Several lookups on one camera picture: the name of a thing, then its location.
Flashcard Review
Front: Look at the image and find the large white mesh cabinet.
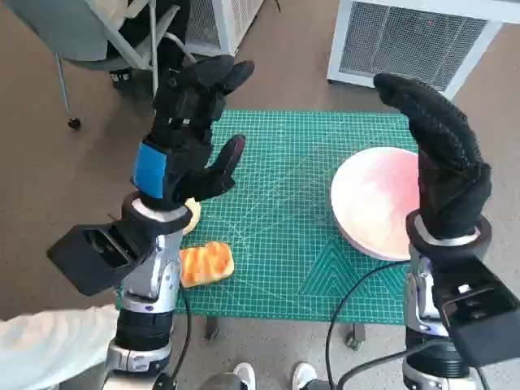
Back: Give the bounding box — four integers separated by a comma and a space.
327, 0, 505, 101

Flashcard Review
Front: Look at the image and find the green cutting mat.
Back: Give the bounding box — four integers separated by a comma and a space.
116, 108, 422, 325

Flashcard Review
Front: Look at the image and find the round toy bread bun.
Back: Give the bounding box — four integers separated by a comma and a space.
182, 197, 203, 236

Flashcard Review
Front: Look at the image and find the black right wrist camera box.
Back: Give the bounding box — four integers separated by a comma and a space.
430, 255, 520, 369

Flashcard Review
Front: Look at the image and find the table leg with caster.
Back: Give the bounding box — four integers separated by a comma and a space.
344, 323, 366, 350
204, 316, 223, 341

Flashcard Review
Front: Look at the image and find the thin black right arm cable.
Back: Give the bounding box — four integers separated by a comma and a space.
326, 260, 412, 390

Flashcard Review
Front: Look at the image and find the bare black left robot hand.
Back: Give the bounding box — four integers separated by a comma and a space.
128, 54, 256, 212

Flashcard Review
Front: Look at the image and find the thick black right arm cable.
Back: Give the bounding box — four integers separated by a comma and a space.
336, 351, 408, 390

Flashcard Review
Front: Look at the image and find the cream cushion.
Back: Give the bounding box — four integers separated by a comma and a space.
87, 0, 137, 30

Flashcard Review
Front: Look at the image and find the rectangular toy bread loaf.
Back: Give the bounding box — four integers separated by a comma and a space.
178, 240, 236, 289

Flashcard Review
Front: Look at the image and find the grey chair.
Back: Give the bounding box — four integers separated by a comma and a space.
6, 0, 204, 131

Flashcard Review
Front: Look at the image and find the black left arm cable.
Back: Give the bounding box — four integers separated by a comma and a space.
160, 290, 193, 390

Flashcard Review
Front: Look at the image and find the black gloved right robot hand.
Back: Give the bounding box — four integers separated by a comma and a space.
373, 73, 492, 241

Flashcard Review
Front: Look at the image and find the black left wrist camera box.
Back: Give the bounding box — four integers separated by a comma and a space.
46, 221, 159, 297

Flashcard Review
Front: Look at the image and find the pink bowl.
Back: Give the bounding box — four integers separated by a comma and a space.
329, 146, 422, 262

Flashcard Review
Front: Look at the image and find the person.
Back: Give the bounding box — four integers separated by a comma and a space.
107, 0, 192, 82

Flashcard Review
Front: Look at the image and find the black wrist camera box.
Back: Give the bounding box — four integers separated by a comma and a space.
430, 255, 520, 369
46, 221, 159, 297

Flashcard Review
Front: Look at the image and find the white fabric with red print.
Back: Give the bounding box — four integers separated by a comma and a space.
0, 304, 121, 390

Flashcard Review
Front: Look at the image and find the small white mesh cabinet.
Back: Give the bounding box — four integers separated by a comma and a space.
184, 0, 265, 58

